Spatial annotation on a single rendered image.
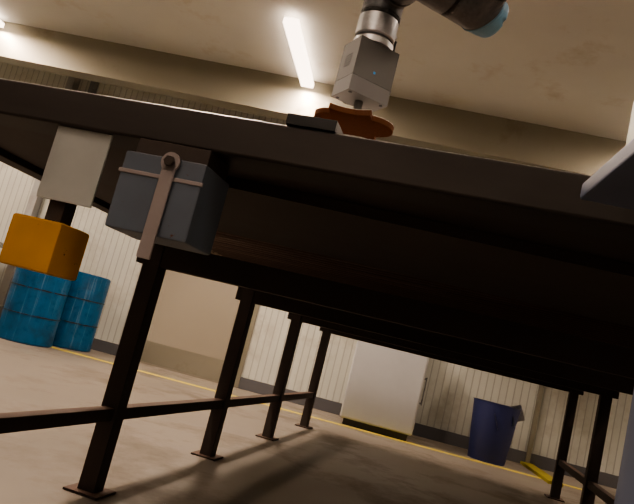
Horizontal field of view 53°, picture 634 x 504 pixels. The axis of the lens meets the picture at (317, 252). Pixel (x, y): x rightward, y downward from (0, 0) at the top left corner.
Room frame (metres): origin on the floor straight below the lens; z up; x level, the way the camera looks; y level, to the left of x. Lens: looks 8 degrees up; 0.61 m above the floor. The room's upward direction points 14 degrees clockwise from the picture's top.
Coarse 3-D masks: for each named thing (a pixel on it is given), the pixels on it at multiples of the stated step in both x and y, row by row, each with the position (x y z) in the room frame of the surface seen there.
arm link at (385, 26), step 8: (360, 16) 1.09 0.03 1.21; (368, 16) 1.07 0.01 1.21; (376, 16) 1.07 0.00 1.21; (384, 16) 1.07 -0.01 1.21; (392, 16) 1.07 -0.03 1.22; (360, 24) 1.08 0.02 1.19; (368, 24) 1.07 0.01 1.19; (376, 24) 1.07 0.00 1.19; (384, 24) 1.07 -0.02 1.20; (392, 24) 1.08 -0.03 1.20; (360, 32) 1.09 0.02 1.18; (368, 32) 1.08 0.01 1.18; (376, 32) 1.07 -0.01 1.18; (384, 32) 1.07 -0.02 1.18; (392, 32) 1.08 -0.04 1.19; (392, 40) 1.09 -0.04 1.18
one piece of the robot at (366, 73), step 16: (352, 48) 1.08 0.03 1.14; (368, 48) 1.07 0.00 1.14; (384, 48) 1.08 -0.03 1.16; (352, 64) 1.07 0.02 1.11; (368, 64) 1.07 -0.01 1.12; (384, 64) 1.08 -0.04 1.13; (336, 80) 1.11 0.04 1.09; (352, 80) 1.06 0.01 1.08; (368, 80) 1.07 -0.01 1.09; (384, 80) 1.09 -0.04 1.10; (336, 96) 1.11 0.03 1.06; (352, 96) 1.09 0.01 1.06; (368, 96) 1.08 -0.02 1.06; (384, 96) 1.09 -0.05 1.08
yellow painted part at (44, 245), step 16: (48, 208) 1.00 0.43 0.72; (64, 208) 1.00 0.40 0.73; (16, 224) 0.97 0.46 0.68; (32, 224) 0.97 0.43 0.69; (48, 224) 0.96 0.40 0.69; (64, 224) 0.97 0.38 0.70; (16, 240) 0.97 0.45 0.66; (32, 240) 0.97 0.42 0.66; (48, 240) 0.96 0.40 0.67; (64, 240) 0.97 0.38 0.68; (80, 240) 1.01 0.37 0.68; (0, 256) 0.98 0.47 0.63; (16, 256) 0.97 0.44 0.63; (32, 256) 0.96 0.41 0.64; (48, 256) 0.96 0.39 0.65; (64, 256) 0.98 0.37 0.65; (80, 256) 1.02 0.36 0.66; (48, 272) 0.96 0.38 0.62; (64, 272) 1.00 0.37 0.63
